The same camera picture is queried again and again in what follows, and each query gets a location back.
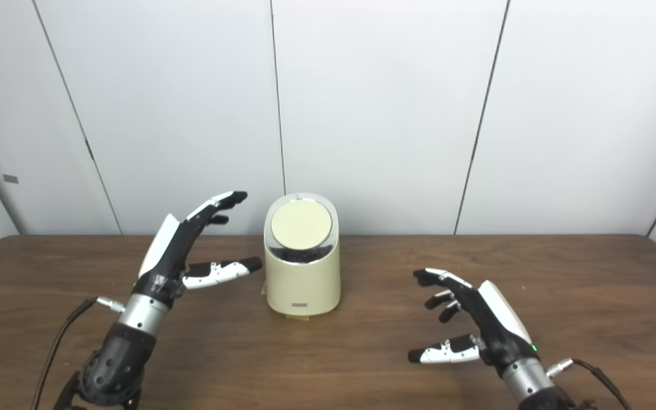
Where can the cream-colored bin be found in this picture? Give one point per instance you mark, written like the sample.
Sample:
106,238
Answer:
302,282

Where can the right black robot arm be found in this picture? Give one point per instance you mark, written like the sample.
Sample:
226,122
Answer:
533,384

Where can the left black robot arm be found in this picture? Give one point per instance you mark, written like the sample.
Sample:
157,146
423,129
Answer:
117,359

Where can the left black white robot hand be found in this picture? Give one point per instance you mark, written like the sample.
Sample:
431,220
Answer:
171,256

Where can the cream round bin lid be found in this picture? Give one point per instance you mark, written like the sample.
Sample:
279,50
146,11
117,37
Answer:
302,223

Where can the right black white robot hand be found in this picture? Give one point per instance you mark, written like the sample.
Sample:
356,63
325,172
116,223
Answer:
499,324

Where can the small grey wall label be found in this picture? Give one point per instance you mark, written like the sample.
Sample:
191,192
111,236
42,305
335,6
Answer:
11,179

